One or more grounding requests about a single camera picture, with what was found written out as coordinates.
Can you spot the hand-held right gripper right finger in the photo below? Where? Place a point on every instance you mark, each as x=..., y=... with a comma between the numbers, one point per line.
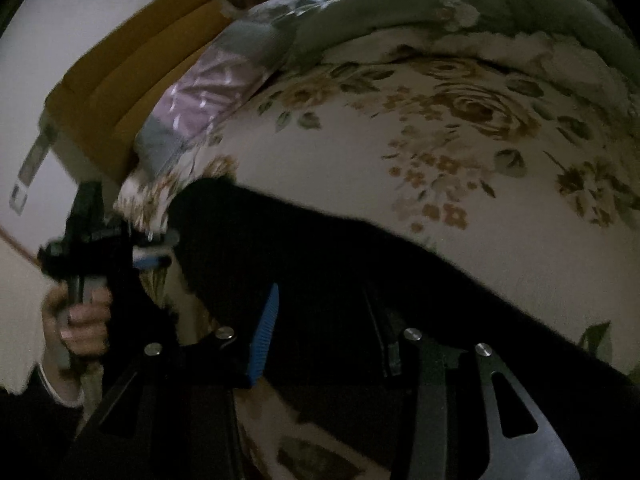
x=431, y=390

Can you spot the black pants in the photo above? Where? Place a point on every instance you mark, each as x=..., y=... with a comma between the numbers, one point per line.
x=325, y=270

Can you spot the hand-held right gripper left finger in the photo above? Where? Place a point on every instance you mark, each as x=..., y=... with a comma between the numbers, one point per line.
x=261, y=345

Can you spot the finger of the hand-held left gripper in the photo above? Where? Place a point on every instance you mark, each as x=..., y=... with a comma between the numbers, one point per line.
x=152, y=261
x=162, y=238

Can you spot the person's left hand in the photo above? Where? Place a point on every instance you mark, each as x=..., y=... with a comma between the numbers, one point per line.
x=82, y=327

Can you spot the white wall bracket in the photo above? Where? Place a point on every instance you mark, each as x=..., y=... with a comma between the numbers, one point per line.
x=31, y=165

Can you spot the purple and grey pillow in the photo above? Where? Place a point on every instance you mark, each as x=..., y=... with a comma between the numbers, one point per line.
x=210, y=90

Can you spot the green floral quilt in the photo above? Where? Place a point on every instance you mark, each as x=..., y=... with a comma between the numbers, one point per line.
x=450, y=5

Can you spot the wooden headboard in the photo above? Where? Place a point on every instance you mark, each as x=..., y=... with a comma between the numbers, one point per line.
x=125, y=75

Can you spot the person's left forearm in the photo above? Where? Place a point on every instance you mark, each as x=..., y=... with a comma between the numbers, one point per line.
x=35, y=410

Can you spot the floral bed sheet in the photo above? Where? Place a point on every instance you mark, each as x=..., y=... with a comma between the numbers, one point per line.
x=380, y=180

